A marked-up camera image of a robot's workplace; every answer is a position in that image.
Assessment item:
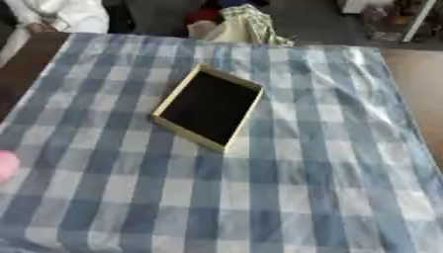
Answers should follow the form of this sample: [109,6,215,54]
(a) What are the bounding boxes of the tan box with black inside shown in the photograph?
[150,62,267,153]

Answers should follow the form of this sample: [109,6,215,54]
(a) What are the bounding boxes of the green and white checked cloth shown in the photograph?
[187,3,297,47]

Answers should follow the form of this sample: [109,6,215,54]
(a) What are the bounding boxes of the person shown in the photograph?
[0,0,111,68]

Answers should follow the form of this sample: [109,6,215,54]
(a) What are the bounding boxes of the pink round soft toy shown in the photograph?
[0,150,23,183]

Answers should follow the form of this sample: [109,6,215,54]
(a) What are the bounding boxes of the white stand leg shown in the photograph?
[401,0,440,43]

